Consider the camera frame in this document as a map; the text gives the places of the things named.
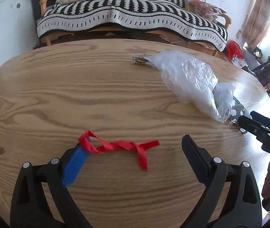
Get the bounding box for red ribbon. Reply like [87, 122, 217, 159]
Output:
[78, 130, 160, 171]

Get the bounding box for clear plastic bag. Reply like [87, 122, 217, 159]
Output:
[145, 51, 235, 123]

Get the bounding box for green wrapper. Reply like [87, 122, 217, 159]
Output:
[132, 57, 149, 65]

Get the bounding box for black wooden chair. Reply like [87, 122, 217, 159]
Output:
[252, 57, 270, 94]

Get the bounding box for oval wooden coffee table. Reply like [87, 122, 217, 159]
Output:
[0, 39, 270, 227]

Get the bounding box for red plastic bag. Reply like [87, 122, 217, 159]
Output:
[226, 41, 243, 60]

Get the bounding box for brown patterned curtain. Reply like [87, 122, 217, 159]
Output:
[242, 0, 270, 49]

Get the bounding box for pink printed cushion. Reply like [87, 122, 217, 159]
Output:
[186, 0, 227, 23]

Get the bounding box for striped blanket wooden sofa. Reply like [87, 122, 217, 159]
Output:
[37, 0, 228, 51]

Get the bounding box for white cabinet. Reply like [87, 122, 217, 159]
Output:
[0, 0, 40, 67]

